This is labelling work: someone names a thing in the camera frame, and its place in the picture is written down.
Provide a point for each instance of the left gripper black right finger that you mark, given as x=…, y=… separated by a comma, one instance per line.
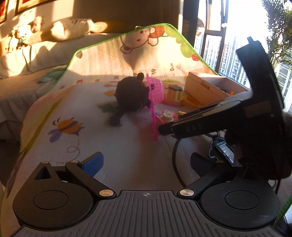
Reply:
x=210, y=172

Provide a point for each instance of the cartoon bear play mat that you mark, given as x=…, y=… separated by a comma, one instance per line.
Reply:
x=71, y=122

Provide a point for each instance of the pink cardboard storage box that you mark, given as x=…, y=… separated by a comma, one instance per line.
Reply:
x=209, y=88

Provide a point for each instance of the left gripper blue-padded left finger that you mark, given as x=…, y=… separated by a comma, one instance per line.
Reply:
x=83, y=174

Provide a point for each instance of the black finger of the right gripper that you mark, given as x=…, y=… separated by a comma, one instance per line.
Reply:
x=214, y=117

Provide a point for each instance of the red calligraphy framed picture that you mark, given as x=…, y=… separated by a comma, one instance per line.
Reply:
x=3, y=10

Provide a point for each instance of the white plush toy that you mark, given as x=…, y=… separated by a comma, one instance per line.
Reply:
x=20, y=33

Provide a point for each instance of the beige sofa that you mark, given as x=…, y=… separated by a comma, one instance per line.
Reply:
x=21, y=71

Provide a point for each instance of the large potted palm plant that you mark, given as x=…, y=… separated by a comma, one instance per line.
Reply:
x=279, y=32

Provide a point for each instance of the pink plastic toy strainer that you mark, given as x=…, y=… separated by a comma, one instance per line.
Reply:
x=156, y=95

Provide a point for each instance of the white battery charger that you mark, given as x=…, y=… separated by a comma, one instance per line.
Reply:
x=220, y=150

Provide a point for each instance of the dark framed picture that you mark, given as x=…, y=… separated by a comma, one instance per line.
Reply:
x=24, y=5

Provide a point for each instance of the white bolster pillow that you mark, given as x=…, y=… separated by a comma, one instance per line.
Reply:
x=70, y=29

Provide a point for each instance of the yellow Hello Kitty toy camera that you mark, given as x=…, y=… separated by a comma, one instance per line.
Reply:
x=165, y=116

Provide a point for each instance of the black plush toy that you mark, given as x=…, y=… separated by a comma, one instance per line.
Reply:
x=131, y=96

